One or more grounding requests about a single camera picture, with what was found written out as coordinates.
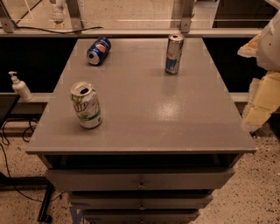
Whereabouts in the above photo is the white pump dispenser bottle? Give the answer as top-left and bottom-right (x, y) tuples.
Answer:
(9, 71), (32, 102)

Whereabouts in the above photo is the grey drawer cabinet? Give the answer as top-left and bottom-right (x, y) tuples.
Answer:
(28, 38), (256, 224)

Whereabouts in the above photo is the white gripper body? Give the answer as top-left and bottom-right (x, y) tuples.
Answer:
(256, 10), (280, 72)

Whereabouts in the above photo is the blue pepsi can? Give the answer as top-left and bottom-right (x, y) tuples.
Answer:
(87, 37), (111, 66)

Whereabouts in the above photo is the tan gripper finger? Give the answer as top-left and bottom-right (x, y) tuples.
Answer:
(241, 71), (280, 131)
(237, 34), (261, 58)

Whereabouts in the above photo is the silver blue redbull can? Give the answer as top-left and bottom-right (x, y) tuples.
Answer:
(165, 34), (185, 74)

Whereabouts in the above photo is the black cable on rail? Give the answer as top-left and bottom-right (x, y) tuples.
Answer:
(11, 25), (104, 35)

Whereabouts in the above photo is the black desk leg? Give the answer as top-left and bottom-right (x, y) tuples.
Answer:
(37, 183), (54, 224)

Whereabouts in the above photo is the black floor cable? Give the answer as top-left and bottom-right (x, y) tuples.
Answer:
(0, 117), (67, 204)

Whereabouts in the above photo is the white green 7up can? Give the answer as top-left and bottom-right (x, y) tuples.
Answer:
(70, 81), (102, 129)

